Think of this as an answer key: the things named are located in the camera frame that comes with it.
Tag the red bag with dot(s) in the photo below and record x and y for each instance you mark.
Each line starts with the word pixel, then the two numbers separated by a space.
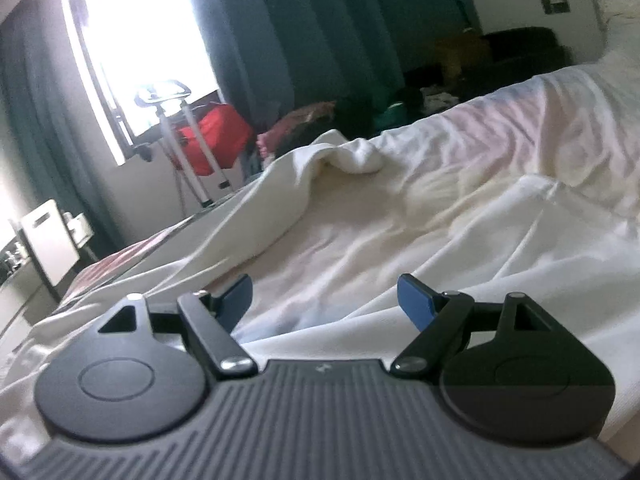
pixel 220 130

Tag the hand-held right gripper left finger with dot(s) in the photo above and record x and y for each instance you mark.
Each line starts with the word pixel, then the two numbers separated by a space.
pixel 237 296

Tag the bright window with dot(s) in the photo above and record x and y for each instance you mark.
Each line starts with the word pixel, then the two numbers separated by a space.
pixel 140 25

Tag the white tripod stand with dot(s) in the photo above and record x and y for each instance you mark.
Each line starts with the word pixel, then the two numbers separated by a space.
pixel 198 172

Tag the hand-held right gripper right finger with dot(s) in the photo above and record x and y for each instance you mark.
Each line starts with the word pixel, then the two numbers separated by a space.
pixel 413 300

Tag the dark green clothes pile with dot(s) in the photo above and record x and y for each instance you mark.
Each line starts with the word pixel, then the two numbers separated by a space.
pixel 395 105

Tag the yellow cloth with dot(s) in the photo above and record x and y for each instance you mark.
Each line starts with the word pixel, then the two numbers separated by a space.
pixel 460 55

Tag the dark sofa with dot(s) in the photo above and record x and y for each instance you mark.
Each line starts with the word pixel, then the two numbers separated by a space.
pixel 522 45

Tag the dark wall switch panel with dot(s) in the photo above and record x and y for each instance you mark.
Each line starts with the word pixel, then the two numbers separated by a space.
pixel 555 4

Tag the green curtain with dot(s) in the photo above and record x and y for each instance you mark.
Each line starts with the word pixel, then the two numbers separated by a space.
pixel 35 125
pixel 310 25

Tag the red patterned blanket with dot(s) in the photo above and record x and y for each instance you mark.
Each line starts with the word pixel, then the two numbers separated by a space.
pixel 102 270

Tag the pink brown clothes pile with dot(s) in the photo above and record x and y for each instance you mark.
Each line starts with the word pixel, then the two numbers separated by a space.
pixel 300 120

